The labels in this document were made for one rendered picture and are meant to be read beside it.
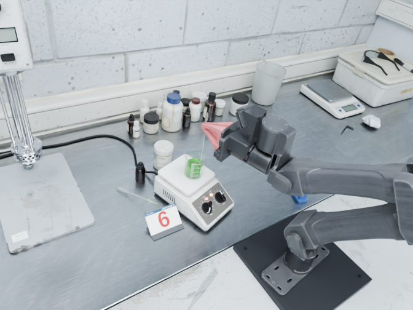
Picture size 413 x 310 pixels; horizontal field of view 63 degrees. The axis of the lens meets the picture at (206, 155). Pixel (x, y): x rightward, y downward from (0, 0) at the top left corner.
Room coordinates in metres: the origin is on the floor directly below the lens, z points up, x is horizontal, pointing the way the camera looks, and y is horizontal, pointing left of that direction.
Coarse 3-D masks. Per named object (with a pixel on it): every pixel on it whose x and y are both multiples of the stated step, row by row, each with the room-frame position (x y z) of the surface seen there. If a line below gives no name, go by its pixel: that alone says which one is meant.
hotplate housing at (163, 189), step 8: (160, 184) 0.64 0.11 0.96; (168, 184) 0.64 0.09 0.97; (208, 184) 0.67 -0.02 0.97; (160, 192) 0.64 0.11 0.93; (168, 192) 0.63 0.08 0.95; (176, 192) 0.62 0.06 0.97; (200, 192) 0.64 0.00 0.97; (168, 200) 0.63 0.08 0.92; (176, 200) 0.61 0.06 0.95; (184, 200) 0.60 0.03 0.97; (192, 200) 0.60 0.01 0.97; (232, 200) 0.67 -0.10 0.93; (184, 208) 0.60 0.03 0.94; (192, 208) 0.59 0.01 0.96; (184, 216) 0.60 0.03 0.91; (192, 216) 0.58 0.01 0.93; (200, 216) 0.57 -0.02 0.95; (200, 224) 0.56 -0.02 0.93
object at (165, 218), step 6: (162, 210) 0.58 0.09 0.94; (168, 210) 0.58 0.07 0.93; (174, 210) 0.59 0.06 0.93; (150, 216) 0.55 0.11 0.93; (156, 216) 0.56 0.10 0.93; (162, 216) 0.56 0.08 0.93; (168, 216) 0.57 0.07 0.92; (174, 216) 0.58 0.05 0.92; (150, 222) 0.54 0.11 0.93; (156, 222) 0.55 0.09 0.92; (162, 222) 0.55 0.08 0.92; (168, 222) 0.56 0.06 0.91; (174, 222) 0.56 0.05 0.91; (150, 228) 0.53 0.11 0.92; (156, 228) 0.53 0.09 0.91; (162, 228) 0.54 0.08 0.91
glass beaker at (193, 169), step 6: (192, 150) 0.70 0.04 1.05; (198, 150) 0.70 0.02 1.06; (186, 156) 0.68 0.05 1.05; (192, 156) 0.70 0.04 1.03; (198, 156) 0.70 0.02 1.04; (204, 156) 0.69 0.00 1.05; (186, 162) 0.66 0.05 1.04; (192, 162) 0.65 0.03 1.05; (198, 162) 0.65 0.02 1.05; (186, 168) 0.66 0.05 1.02; (192, 168) 0.65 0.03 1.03; (198, 168) 0.66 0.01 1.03; (186, 174) 0.66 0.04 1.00; (192, 174) 0.65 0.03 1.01; (198, 174) 0.66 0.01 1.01; (192, 180) 0.65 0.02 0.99
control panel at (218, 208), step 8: (216, 184) 0.68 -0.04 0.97; (208, 192) 0.65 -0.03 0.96; (216, 192) 0.66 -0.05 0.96; (224, 192) 0.67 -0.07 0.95; (200, 200) 0.61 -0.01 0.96; (208, 200) 0.63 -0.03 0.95; (200, 208) 0.59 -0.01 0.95; (216, 208) 0.62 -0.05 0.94; (224, 208) 0.63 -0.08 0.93; (208, 216) 0.58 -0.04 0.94; (216, 216) 0.60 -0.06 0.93; (208, 224) 0.56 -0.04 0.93
